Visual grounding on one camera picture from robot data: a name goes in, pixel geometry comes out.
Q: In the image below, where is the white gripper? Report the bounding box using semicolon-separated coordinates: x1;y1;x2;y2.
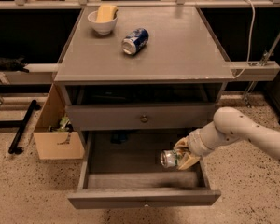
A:
174;123;218;170

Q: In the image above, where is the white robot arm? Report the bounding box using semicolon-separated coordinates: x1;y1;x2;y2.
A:
174;107;280;170

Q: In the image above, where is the closed grey top drawer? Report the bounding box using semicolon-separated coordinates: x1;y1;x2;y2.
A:
65;104;216;131

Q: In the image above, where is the round metal drawer knob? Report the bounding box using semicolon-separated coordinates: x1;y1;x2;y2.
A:
140;115;148;123

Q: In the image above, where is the grey drawer cabinet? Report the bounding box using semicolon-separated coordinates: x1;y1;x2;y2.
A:
53;5;235;210

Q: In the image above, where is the open grey middle drawer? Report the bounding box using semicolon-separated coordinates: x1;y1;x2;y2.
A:
68;129;221;209

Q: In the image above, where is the blue pepsi can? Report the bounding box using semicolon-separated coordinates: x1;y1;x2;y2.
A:
121;28;149;55

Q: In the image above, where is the green item in box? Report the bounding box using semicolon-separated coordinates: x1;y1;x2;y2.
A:
49;116;73;132

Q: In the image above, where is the cardboard box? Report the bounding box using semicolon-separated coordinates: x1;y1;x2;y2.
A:
33;85;84;160

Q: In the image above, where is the white ceramic bowl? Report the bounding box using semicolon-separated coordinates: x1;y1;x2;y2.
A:
88;11;118;35

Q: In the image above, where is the yellow sponge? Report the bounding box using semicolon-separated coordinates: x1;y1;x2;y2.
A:
96;4;118;23

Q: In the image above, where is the black bar on floor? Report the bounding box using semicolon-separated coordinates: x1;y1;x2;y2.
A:
8;100;40;154

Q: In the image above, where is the white cable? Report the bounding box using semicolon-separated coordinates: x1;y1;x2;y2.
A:
232;0;256;79

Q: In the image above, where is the black cloth on rail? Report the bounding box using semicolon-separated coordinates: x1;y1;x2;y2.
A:
0;57;29;73

